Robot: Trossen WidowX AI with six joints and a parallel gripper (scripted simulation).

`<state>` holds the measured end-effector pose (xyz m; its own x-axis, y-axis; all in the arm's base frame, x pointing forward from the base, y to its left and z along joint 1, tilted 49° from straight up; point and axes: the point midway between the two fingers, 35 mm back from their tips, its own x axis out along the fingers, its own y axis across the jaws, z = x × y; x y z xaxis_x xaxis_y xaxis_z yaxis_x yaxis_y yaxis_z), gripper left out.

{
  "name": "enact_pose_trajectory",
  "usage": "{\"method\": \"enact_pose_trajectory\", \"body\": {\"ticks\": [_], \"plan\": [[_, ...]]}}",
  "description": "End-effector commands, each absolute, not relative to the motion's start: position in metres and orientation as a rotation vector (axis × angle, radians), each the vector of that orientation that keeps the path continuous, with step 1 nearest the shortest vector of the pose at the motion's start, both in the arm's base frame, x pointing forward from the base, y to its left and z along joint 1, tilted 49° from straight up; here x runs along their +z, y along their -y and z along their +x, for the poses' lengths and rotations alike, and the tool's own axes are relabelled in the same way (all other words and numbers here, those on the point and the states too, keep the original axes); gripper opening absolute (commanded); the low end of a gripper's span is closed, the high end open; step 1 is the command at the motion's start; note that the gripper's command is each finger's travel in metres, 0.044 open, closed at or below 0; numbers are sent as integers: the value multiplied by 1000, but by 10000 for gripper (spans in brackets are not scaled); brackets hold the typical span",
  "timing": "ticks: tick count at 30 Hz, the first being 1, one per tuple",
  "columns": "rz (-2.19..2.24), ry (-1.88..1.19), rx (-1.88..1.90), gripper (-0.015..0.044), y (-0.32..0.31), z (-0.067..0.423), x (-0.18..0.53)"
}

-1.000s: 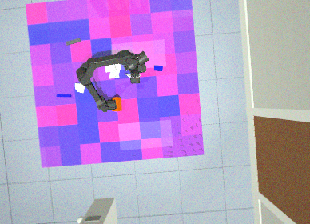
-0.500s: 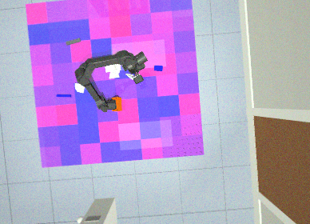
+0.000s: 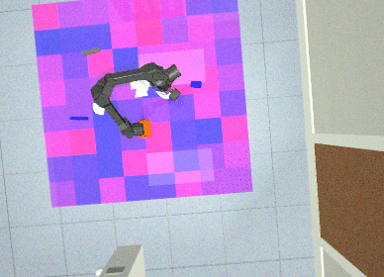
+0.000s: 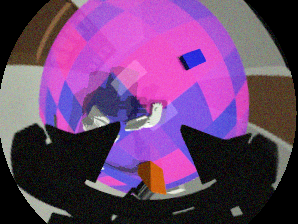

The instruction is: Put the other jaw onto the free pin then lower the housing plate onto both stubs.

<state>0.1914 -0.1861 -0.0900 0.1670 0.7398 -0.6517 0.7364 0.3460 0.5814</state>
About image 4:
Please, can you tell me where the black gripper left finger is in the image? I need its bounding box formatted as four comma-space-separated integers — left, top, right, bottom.
44, 121, 121, 183

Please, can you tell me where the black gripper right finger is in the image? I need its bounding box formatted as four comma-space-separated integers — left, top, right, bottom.
181, 124, 251, 184

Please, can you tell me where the small blue block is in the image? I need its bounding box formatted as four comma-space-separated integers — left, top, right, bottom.
180, 48, 206, 71

